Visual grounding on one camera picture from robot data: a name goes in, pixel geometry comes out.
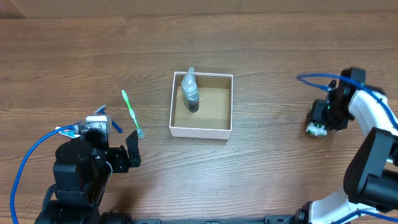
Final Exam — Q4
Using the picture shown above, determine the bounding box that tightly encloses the green toothbrush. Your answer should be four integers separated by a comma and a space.
121, 90, 145, 139

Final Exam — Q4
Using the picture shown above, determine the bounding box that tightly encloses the green soap box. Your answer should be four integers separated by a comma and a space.
306, 121, 327, 137

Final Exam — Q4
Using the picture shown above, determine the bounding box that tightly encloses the clear spray bottle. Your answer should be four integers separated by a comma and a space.
181, 67, 200, 113

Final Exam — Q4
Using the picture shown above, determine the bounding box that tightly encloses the pink cardboard box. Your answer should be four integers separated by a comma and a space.
169, 72, 233, 140

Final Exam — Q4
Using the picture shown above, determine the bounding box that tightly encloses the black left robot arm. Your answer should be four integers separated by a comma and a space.
36, 131, 141, 224

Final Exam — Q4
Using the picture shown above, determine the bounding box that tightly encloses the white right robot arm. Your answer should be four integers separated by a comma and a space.
286, 78, 397, 223

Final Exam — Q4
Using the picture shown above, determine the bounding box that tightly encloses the small toothpaste tube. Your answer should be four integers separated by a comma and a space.
58, 128, 80, 138

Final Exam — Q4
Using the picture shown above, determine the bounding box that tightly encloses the blue disposable razor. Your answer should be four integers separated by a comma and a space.
94, 105, 123, 134

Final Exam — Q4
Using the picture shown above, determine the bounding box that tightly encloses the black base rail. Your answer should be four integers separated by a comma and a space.
131, 215, 294, 224

